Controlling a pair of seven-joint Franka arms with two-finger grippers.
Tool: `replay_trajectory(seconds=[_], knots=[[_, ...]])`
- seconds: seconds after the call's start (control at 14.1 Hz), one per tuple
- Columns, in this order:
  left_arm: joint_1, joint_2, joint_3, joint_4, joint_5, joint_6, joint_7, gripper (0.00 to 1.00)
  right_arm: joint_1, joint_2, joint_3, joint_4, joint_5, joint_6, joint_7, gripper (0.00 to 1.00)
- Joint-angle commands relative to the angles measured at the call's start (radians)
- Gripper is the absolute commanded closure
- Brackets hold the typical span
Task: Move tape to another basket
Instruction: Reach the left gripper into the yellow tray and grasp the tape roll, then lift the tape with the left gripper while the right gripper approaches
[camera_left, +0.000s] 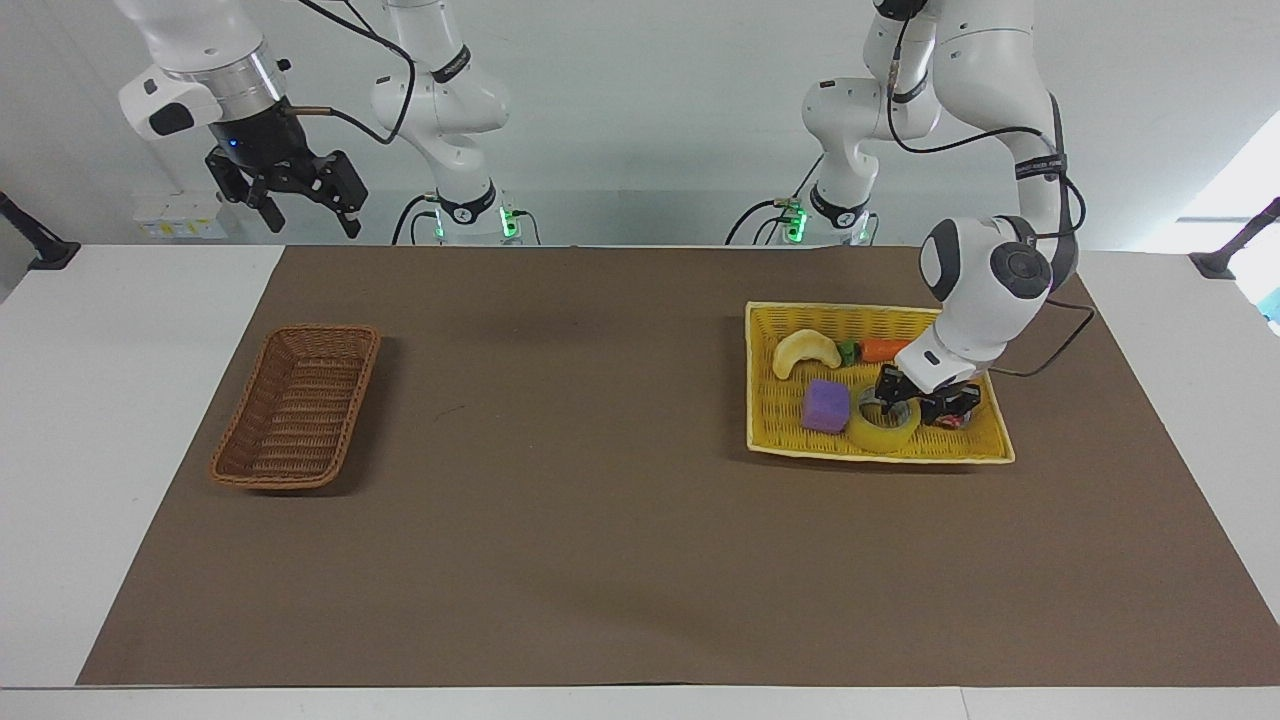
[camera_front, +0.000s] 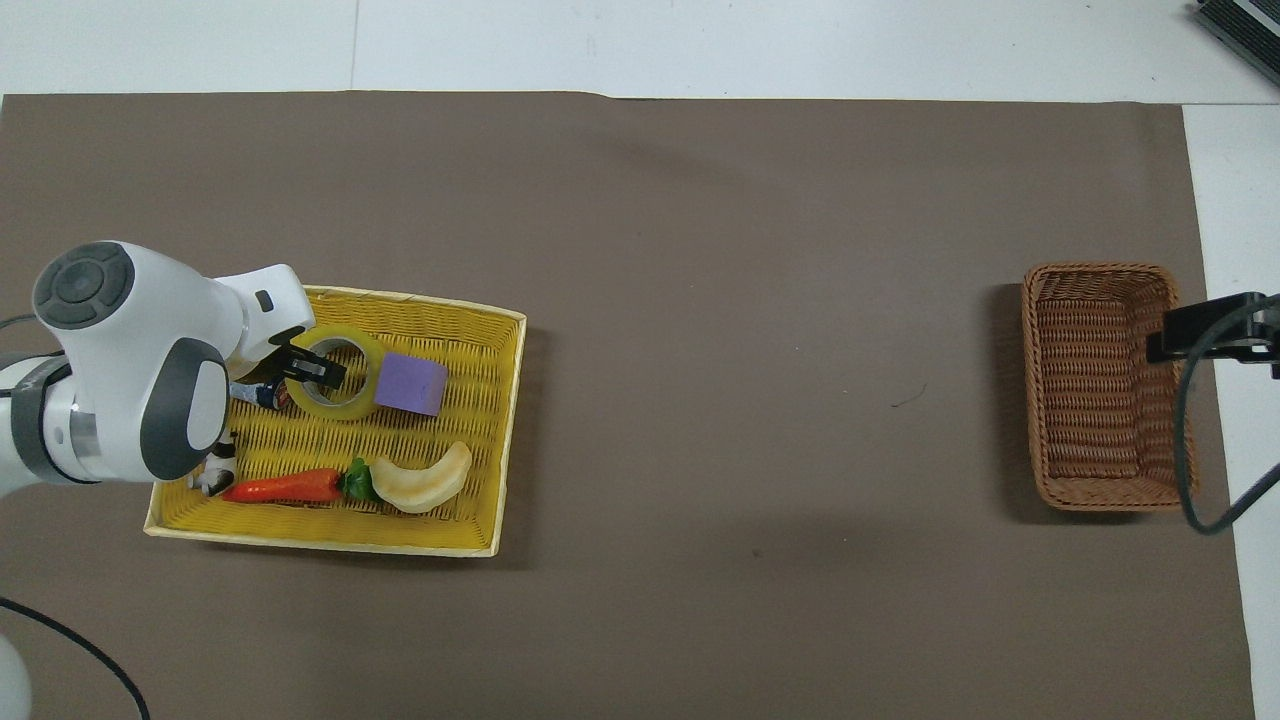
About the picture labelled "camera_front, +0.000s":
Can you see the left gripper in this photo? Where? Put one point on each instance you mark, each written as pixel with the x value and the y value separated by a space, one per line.
pixel 288 339

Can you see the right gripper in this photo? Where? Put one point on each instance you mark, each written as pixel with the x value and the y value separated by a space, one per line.
pixel 1262 325

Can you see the clear yellowish tape roll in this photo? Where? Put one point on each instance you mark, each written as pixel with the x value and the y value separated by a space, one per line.
pixel 355 400

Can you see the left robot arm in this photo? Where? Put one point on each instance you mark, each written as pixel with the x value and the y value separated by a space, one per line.
pixel 130 330

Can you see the yellow woven basket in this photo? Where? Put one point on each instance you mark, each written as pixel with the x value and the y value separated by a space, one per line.
pixel 470 420

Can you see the brown wicker basket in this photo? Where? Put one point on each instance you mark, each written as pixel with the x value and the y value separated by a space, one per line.
pixel 1090 400

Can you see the small blue and white cylinder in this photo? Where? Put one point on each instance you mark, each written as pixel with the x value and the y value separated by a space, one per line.
pixel 245 394

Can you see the orange toy carrot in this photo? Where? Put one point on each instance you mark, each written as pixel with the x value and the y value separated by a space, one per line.
pixel 285 488

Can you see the purple block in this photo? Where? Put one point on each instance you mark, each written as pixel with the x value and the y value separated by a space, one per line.
pixel 410 385

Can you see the black and white toy figure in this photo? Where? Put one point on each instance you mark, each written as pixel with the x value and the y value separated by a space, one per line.
pixel 215 470

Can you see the pale yellow toy banana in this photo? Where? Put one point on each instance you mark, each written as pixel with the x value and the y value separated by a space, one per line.
pixel 425 485

